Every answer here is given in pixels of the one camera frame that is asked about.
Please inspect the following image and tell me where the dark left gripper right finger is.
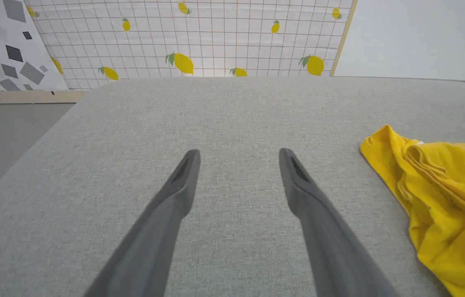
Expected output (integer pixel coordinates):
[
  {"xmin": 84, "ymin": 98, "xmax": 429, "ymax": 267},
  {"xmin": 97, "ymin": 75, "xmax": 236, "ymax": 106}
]
[{"xmin": 278, "ymin": 147, "xmax": 400, "ymax": 297}]

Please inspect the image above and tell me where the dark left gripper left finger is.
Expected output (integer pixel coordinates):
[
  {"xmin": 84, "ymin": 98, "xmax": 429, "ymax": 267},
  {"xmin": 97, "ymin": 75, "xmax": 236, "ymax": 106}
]
[{"xmin": 84, "ymin": 149, "xmax": 201, "ymax": 297}]

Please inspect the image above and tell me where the yellow cartoon print garment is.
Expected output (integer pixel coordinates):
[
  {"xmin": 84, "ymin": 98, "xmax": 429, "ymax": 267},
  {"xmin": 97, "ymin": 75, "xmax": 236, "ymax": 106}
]
[{"xmin": 359, "ymin": 125, "xmax": 465, "ymax": 297}]

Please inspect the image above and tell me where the lemon print partition panel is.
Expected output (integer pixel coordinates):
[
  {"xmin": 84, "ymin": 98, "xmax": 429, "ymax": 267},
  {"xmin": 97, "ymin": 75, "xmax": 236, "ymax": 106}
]
[{"xmin": 24, "ymin": 0, "xmax": 359, "ymax": 91}]

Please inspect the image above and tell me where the grey shapes partition panel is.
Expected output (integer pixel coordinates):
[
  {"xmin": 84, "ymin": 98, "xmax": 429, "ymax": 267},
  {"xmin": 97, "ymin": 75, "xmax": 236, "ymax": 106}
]
[{"xmin": 0, "ymin": 0, "xmax": 89, "ymax": 105}]

